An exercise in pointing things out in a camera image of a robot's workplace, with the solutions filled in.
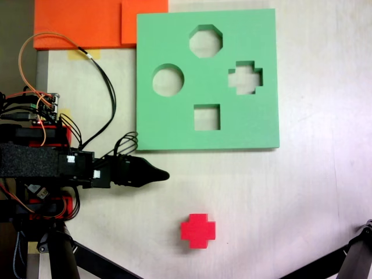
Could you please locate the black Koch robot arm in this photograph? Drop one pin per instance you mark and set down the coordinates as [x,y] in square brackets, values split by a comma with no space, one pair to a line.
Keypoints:
[29,160]

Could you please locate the thick black tripod leg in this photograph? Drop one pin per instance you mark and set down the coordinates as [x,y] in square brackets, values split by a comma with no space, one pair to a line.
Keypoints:
[62,255]

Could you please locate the red printed base clamp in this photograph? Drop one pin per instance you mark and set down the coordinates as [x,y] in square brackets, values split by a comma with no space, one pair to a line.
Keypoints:
[68,205]
[67,135]

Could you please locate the large orange foam block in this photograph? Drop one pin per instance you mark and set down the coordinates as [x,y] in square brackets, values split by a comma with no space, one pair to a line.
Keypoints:
[75,23]

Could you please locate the small yellow tape piece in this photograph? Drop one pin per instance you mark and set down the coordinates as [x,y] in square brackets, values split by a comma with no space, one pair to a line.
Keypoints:
[66,112]

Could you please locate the red cross columnar block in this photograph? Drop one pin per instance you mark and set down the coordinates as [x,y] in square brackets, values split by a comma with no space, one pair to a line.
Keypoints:
[197,231]

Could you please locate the green shape sorting board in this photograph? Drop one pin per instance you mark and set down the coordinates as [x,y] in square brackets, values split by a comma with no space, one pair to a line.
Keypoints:
[168,125]

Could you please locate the silver USB plug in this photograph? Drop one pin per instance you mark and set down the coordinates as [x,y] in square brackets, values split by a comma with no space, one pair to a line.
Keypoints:
[39,191]

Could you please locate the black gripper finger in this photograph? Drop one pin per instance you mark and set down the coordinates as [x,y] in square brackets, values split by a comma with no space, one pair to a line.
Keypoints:
[155,174]

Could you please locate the wide yellow tape piece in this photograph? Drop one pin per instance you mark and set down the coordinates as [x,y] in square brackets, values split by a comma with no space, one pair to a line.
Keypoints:
[78,54]

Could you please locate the thin black tripod leg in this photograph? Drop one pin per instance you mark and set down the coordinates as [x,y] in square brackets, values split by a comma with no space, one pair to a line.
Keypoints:
[107,263]

